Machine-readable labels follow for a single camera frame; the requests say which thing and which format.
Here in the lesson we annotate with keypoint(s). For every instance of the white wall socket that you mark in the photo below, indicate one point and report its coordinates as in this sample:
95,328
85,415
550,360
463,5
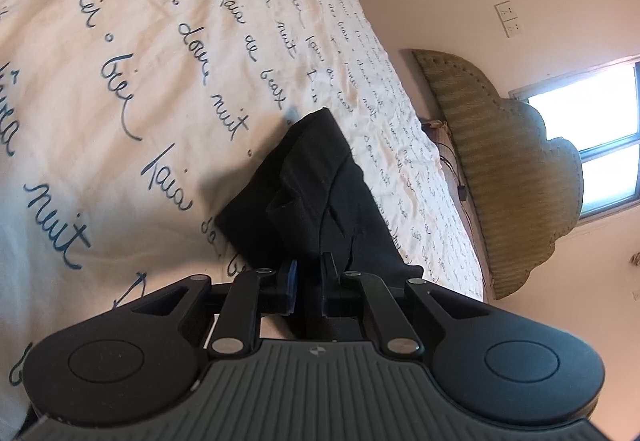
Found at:
506,11
512,28

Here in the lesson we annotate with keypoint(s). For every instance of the window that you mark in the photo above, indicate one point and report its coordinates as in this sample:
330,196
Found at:
590,121

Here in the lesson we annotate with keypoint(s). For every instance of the olive padded headboard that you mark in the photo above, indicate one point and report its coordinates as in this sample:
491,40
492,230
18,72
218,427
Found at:
505,181

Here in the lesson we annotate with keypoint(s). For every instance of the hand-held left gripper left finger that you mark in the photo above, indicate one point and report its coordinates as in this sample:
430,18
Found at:
290,285

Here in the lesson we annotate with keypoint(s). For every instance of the black pants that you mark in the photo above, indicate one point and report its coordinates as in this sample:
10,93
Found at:
320,181

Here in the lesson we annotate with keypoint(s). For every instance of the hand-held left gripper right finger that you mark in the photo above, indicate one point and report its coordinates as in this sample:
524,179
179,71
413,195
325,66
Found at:
329,271

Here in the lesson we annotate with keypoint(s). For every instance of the white script printed blanket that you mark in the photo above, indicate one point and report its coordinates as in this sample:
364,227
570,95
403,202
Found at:
130,86

